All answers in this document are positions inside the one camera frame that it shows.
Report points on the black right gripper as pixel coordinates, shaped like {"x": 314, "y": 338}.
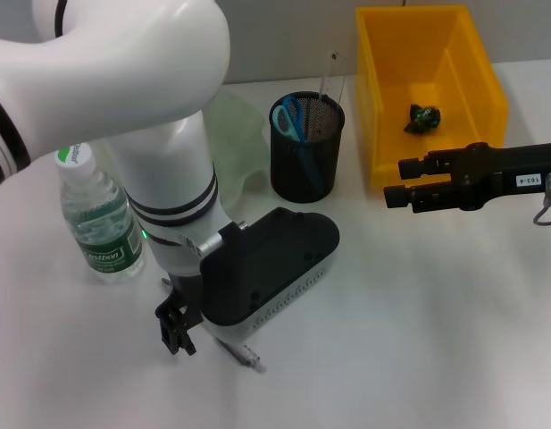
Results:
{"x": 516, "y": 170}

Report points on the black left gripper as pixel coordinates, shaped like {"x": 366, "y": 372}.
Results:
{"x": 188, "y": 295}

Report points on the green plastic wrapper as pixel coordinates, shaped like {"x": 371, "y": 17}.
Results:
{"x": 422, "y": 118}

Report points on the grey transparent pen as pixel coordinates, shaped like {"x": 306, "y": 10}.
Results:
{"x": 246, "y": 355}

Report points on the clear plastic ruler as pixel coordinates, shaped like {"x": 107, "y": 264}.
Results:
{"x": 333, "y": 76}

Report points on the blue scissors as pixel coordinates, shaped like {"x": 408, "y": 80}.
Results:
{"x": 284, "y": 118}

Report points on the clear green-label water bottle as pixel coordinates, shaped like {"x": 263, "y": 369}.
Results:
{"x": 101, "y": 214}

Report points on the black mesh pen holder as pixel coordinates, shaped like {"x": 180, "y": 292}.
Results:
{"x": 328, "y": 165}

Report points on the green wavy glass fruit bowl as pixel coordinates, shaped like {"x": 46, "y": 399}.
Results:
{"x": 239, "y": 134}

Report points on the yellow plastic bin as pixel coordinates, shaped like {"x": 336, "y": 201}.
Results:
{"x": 431, "y": 156}

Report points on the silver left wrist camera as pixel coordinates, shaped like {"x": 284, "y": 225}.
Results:
{"x": 266, "y": 259}

